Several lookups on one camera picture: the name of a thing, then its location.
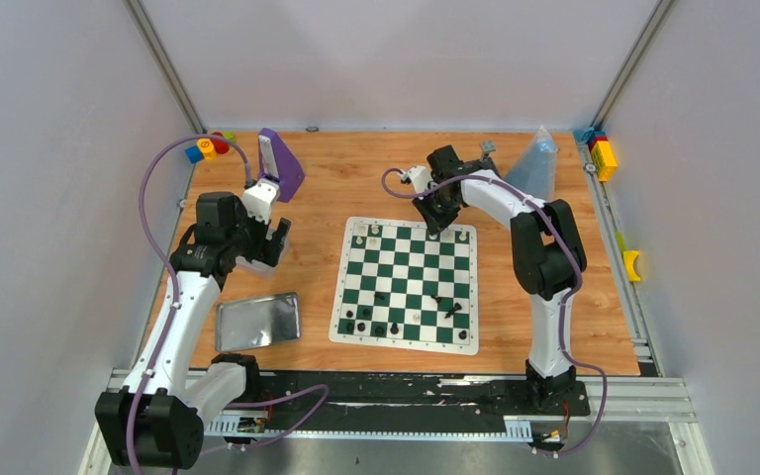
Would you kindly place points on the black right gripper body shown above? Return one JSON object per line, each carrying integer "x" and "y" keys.
{"x": 439, "y": 211}

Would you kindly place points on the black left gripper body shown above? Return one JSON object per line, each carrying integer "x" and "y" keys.
{"x": 272, "y": 238}

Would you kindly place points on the silver tin lid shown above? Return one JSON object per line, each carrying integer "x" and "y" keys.
{"x": 257, "y": 322}

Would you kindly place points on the green white chess board mat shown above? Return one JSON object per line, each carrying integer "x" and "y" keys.
{"x": 387, "y": 272}

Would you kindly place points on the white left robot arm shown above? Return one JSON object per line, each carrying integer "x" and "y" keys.
{"x": 156, "y": 419}

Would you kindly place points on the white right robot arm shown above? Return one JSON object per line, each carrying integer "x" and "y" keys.
{"x": 548, "y": 256}

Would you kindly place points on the silver tin box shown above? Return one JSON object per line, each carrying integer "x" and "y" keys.
{"x": 258, "y": 268}

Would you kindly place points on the grey lego baseplate with tower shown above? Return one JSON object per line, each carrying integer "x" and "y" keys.
{"x": 488, "y": 152}

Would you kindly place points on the purple metronome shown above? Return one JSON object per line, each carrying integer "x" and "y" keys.
{"x": 278, "y": 164}

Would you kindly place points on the colourful toy block stack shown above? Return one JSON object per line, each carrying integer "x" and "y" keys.
{"x": 206, "y": 149}

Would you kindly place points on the blue plastic bag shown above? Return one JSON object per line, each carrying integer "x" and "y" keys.
{"x": 534, "y": 172}

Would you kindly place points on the yellow red blue duplo bricks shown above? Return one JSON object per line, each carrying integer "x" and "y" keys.
{"x": 601, "y": 151}

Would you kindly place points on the yellow curved block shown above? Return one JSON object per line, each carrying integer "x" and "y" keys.
{"x": 630, "y": 260}

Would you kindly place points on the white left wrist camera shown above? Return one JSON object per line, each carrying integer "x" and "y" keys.
{"x": 259, "y": 199}

